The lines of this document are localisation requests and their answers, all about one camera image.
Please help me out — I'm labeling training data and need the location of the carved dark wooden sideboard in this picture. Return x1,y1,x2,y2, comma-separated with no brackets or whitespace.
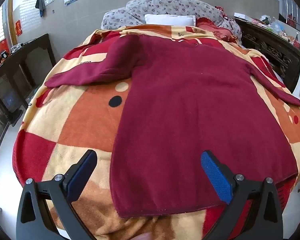
235,17,300,93

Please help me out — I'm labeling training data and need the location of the white pillow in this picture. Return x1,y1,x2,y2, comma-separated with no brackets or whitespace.
144,14,196,27

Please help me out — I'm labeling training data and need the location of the red orange printed blanket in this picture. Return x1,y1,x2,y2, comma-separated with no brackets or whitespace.
12,24,300,240

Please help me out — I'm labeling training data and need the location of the maroon sweater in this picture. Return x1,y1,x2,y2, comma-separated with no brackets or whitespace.
44,34,300,218

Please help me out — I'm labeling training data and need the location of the flat white box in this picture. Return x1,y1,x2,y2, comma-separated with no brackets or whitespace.
234,12,252,21

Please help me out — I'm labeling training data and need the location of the dark wooden cabinet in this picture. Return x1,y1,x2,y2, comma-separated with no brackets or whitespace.
0,34,53,127

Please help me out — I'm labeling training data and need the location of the grey floral quilt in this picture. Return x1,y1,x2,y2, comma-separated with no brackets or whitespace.
101,0,242,38

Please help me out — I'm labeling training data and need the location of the dark hanging cloth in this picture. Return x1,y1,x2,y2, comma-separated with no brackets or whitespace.
35,0,45,17

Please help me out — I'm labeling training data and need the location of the red ruffled pillow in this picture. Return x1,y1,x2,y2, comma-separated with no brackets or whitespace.
196,17,238,43

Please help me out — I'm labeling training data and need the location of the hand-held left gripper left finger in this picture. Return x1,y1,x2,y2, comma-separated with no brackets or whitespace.
16,149,98,240

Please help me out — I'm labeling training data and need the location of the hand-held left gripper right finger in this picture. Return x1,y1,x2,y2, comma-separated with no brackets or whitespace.
201,150,284,240

